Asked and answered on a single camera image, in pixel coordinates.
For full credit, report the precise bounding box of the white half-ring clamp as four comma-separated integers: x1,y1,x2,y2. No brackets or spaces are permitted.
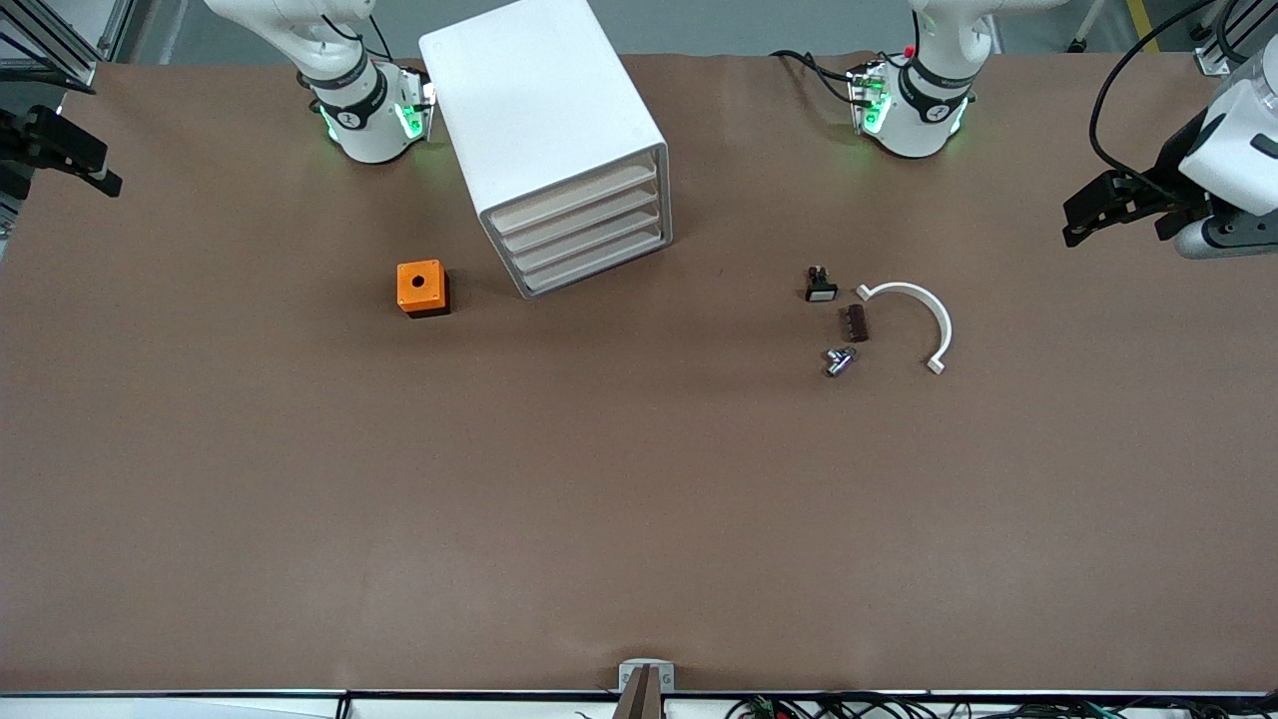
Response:
856,282,954,376

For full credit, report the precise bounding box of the aluminium frame profile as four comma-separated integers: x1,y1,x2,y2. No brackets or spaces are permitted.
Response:
1192,0,1261,77
0,0,136,91

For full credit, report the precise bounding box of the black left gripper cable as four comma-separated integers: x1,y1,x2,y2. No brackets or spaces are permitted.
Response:
1089,0,1221,191

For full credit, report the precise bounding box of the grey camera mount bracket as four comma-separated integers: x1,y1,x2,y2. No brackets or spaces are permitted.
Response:
611,658,677,719

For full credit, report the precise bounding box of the black arm base cable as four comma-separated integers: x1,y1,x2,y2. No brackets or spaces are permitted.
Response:
770,49,860,107

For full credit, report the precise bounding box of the white plastic tray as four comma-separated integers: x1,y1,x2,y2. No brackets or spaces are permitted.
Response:
487,152,660,238

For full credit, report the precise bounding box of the orange box with round hole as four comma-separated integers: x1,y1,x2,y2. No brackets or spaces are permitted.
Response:
396,260,450,319

